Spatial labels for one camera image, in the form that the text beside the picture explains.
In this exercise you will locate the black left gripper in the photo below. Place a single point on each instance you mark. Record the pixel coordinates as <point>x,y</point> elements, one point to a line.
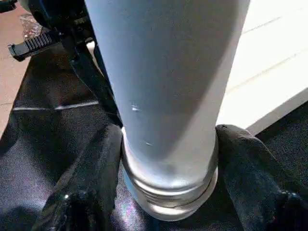
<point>62,17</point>

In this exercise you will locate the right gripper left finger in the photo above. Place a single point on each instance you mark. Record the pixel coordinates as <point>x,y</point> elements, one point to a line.
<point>86,192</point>

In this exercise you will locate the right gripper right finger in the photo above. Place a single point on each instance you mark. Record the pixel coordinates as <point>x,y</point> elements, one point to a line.
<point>264,192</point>

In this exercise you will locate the white plastic table leg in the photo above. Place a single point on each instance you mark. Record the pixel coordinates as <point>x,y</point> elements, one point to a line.
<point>168,96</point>

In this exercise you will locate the white plastic table top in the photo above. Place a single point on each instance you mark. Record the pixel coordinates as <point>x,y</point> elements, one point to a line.
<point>269,57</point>

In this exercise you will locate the black work mat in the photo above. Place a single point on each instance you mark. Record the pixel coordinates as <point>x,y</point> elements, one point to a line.
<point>48,144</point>

